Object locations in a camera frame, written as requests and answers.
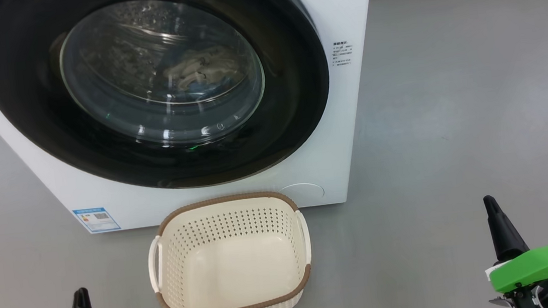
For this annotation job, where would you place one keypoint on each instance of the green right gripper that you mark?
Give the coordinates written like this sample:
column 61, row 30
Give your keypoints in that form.
column 541, row 264

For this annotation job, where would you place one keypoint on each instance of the black round glass washer door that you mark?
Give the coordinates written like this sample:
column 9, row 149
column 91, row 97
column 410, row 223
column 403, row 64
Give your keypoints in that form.
column 24, row 122

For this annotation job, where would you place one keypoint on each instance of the blue printed garment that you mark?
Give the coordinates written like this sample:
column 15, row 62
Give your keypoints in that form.
column 212, row 88

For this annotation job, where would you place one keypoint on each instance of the cream garment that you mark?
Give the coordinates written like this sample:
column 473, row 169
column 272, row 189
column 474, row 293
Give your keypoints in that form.
column 200, row 68

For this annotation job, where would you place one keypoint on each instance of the white front-load washing machine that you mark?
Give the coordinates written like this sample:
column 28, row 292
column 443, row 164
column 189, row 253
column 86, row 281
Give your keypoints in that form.
column 352, row 131

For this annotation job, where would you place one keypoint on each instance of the stainless steel washing machine drum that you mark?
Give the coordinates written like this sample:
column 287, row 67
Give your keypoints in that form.
column 118, row 48

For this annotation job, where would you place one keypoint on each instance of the blue energy label sticker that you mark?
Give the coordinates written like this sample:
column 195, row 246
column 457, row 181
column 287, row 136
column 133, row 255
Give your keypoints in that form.
column 97, row 220

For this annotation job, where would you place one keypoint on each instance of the cream perforated laundry basket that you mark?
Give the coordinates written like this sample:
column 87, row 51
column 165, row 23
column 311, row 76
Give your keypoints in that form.
column 230, row 269

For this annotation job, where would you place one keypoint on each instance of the round white filter cover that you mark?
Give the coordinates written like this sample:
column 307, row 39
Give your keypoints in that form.
column 303, row 193

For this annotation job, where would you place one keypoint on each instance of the small black text label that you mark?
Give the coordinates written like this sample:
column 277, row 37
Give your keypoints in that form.
column 343, row 52

